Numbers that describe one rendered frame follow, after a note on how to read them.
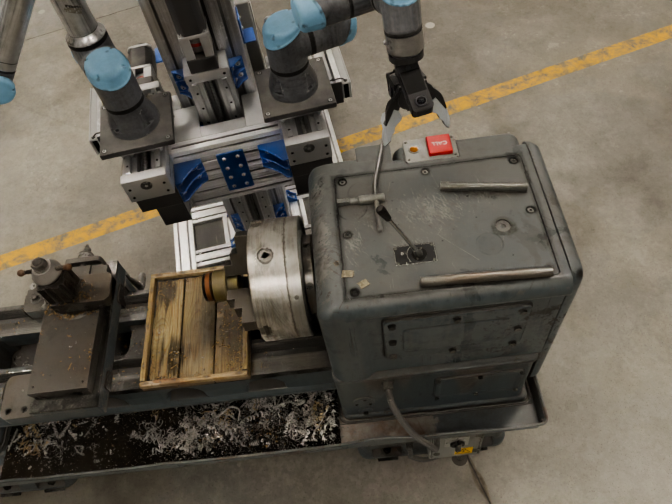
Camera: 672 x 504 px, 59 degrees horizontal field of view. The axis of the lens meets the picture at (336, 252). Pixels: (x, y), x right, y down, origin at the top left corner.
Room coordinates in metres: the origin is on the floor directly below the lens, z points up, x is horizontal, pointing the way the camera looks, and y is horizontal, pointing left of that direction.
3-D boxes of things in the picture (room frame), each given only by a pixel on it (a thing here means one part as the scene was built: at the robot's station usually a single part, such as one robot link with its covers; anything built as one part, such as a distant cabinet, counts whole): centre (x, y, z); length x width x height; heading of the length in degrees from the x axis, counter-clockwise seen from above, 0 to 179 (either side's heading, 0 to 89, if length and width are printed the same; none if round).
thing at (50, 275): (0.96, 0.77, 1.13); 0.08 x 0.08 x 0.03
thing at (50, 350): (0.90, 0.77, 0.95); 0.43 x 0.17 x 0.05; 176
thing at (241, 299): (0.75, 0.24, 1.09); 0.12 x 0.11 x 0.05; 176
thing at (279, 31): (1.46, 0.03, 1.33); 0.13 x 0.12 x 0.14; 103
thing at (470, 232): (0.82, -0.24, 1.06); 0.59 x 0.48 x 0.39; 86
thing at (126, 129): (1.43, 0.53, 1.21); 0.15 x 0.15 x 0.10
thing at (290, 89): (1.46, 0.03, 1.21); 0.15 x 0.15 x 0.10
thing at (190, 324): (0.85, 0.43, 0.89); 0.36 x 0.30 x 0.04; 176
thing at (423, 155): (1.02, -0.28, 1.23); 0.13 x 0.08 x 0.05; 86
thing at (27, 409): (0.89, 0.82, 0.90); 0.47 x 0.30 x 0.06; 176
